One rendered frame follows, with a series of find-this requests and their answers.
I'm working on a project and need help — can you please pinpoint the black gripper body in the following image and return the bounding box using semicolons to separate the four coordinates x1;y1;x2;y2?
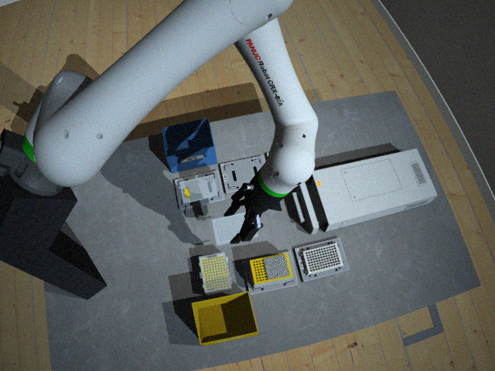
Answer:
244;189;270;219

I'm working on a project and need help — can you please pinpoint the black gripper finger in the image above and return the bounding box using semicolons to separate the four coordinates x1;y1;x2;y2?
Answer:
230;207;263;244
224;183;250;216

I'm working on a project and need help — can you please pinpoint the yellow open-top bin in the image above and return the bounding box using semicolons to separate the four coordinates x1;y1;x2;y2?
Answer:
192;291;258;345

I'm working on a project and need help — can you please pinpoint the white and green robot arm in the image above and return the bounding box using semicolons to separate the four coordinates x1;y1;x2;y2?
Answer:
0;0;318;214

